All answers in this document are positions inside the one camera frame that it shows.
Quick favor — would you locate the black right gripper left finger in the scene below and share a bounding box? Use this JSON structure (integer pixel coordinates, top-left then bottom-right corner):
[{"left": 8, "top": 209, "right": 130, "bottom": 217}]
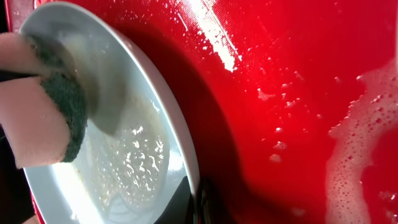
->
[{"left": 154, "top": 177, "right": 195, "bottom": 224}]

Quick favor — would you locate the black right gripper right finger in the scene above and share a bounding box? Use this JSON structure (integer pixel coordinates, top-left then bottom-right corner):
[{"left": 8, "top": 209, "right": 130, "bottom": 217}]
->
[{"left": 197, "top": 179, "right": 237, "bottom": 224}]

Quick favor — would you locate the white plate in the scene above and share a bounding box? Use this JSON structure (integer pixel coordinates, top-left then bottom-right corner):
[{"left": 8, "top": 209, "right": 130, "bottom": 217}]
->
[{"left": 20, "top": 2, "right": 200, "bottom": 224}]

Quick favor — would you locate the pink green sponge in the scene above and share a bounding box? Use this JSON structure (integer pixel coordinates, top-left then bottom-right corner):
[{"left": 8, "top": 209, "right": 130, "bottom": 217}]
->
[{"left": 1, "top": 32, "right": 88, "bottom": 168}]

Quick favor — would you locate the red plastic tray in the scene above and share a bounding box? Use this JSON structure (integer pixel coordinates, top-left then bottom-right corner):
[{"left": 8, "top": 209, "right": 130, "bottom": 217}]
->
[{"left": 6, "top": 0, "right": 397, "bottom": 223}]

